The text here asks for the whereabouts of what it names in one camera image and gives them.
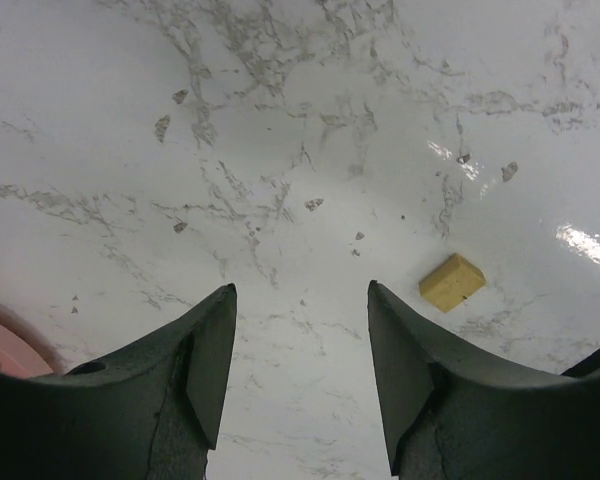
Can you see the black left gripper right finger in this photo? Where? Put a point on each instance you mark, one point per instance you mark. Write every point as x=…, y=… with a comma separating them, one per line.
x=451, y=410

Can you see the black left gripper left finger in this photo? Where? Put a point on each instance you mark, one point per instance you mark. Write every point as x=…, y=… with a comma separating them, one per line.
x=149, y=410

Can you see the yellow eraser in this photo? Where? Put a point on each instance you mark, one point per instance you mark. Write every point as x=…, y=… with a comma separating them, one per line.
x=451, y=283

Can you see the pink wooden shelf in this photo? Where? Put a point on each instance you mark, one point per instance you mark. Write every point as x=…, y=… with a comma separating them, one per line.
x=24, y=351

